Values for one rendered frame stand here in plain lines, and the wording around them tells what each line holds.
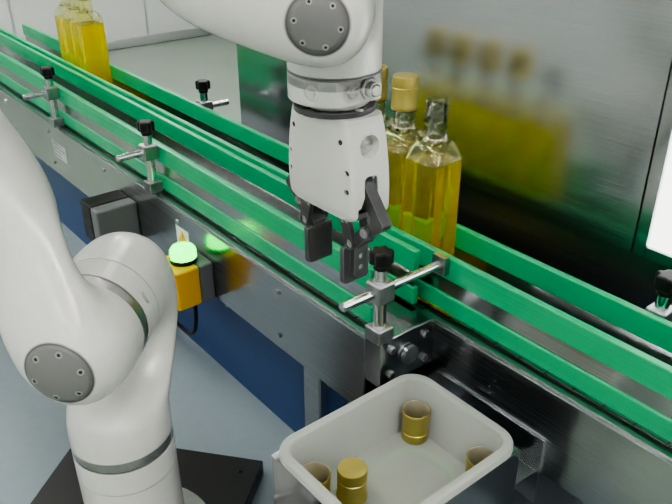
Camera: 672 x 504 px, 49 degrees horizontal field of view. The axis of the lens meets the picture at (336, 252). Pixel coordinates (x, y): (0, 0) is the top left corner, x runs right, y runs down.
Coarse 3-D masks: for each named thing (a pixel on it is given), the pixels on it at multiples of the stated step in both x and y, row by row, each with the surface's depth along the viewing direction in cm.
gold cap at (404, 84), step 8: (400, 72) 97; (408, 72) 97; (392, 80) 96; (400, 80) 95; (408, 80) 94; (416, 80) 95; (392, 88) 96; (400, 88) 95; (408, 88) 95; (416, 88) 96; (392, 96) 97; (400, 96) 95; (408, 96) 95; (416, 96) 96; (392, 104) 97; (400, 104) 96; (408, 104) 96; (416, 104) 97
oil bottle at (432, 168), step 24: (432, 144) 94; (456, 144) 95; (408, 168) 97; (432, 168) 93; (456, 168) 96; (408, 192) 98; (432, 192) 95; (456, 192) 98; (408, 216) 99; (432, 216) 96; (456, 216) 100; (432, 240) 98
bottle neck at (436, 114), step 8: (432, 104) 92; (440, 104) 92; (448, 104) 92; (432, 112) 92; (440, 112) 92; (448, 112) 93; (424, 120) 94; (432, 120) 93; (440, 120) 92; (424, 128) 94; (432, 128) 93; (440, 128) 93; (424, 136) 95; (432, 136) 94; (440, 136) 94
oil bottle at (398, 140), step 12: (396, 132) 98; (408, 132) 98; (420, 132) 98; (396, 144) 97; (408, 144) 97; (396, 156) 98; (396, 168) 98; (396, 180) 99; (396, 192) 100; (396, 204) 101; (396, 216) 101
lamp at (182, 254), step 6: (174, 246) 120; (180, 246) 120; (186, 246) 120; (192, 246) 121; (174, 252) 119; (180, 252) 119; (186, 252) 119; (192, 252) 120; (174, 258) 120; (180, 258) 119; (186, 258) 119; (192, 258) 120; (174, 264) 120; (180, 264) 120; (186, 264) 120; (192, 264) 120
